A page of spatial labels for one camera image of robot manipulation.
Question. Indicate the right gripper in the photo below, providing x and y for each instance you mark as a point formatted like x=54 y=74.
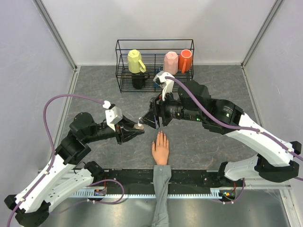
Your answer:
x=157 y=107

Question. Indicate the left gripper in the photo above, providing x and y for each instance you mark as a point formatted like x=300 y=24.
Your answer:
x=127 y=135

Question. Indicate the glitter nail polish bottle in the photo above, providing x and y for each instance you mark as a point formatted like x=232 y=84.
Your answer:
x=138 y=126

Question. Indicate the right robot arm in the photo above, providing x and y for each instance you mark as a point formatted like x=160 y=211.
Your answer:
x=274 y=159

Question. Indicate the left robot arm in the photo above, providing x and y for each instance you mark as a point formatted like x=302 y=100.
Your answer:
x=33 y=205

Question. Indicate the grey sleeved forearm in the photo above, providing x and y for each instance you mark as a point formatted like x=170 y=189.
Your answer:
x=161 y=194

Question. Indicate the mannequin hand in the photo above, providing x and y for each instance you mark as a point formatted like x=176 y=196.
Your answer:
x=160 y=149

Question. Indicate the black mug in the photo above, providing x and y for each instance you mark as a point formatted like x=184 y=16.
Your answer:
x=139 y=80

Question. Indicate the blue mug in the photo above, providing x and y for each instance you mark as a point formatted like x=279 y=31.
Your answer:
x=156 y=78

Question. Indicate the pink faceted mug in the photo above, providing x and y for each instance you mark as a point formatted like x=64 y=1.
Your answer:
x=171 y=63

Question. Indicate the yellow faceted mug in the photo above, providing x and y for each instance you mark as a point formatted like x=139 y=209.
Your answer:
x=135 y=63

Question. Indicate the orange mug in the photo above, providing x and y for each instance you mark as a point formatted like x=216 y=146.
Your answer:
x=185 y=60

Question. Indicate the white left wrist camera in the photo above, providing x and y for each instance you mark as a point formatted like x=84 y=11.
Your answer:
x=113 y=114

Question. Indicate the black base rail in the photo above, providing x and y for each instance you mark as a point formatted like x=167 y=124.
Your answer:
x=144 y=182

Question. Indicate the black wire rack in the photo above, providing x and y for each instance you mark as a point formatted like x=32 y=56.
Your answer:
x=153 y=52

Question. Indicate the grey slotted cable duct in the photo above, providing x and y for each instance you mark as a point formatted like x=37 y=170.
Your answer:
x=91 y=193

